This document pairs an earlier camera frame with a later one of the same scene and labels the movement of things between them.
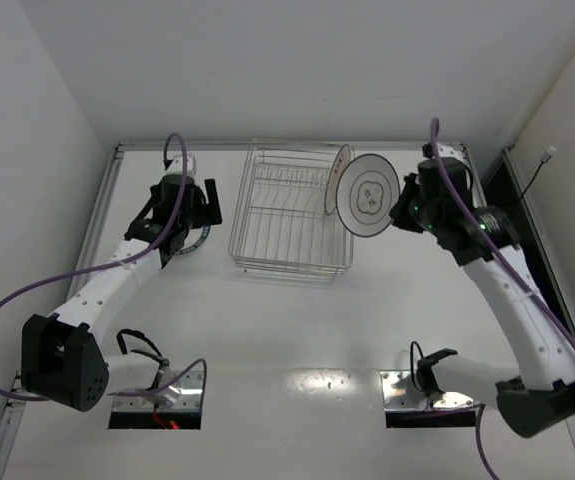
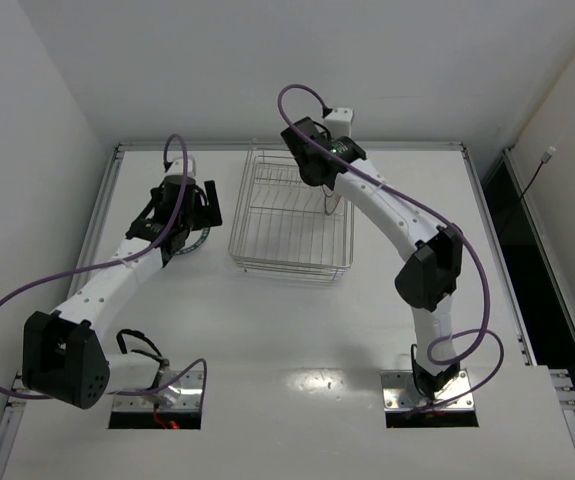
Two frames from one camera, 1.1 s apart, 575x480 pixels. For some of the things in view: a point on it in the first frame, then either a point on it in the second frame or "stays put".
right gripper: (406, 209) → (309, 173)
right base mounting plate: (400, 393) stays put
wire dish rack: (280, 224) stays put
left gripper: (206, 209) stays put
